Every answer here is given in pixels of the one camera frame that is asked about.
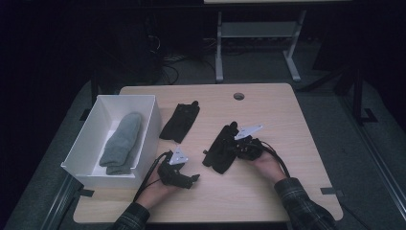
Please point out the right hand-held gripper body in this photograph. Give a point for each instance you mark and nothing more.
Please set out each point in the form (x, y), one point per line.
(249, 147)

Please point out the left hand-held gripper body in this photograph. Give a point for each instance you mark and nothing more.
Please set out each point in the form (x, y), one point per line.
(174, 169)

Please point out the black sock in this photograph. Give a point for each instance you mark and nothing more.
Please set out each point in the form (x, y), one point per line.
(220, 153)
(178, 123)

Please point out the grey sock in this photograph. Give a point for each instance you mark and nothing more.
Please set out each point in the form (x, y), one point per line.
(123, 140)

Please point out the white box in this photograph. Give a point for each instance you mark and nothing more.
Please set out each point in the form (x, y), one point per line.
(127, 103)

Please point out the person's right hand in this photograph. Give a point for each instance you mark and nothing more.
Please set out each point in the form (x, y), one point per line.
(268, 167)

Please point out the person's left hand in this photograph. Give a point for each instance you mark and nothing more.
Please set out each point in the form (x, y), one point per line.
(154, 191)

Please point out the black sock on table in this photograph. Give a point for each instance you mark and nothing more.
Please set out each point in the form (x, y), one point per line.
(178, 123)

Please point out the black tape strip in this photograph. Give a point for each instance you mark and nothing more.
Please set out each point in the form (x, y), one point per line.
(86, 192)
(332, 192)

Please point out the grey metal stand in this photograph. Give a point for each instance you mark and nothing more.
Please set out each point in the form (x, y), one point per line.
(258, 29)

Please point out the aluminium rail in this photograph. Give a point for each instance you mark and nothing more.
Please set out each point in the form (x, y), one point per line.
(59, 204)
(376, 153)

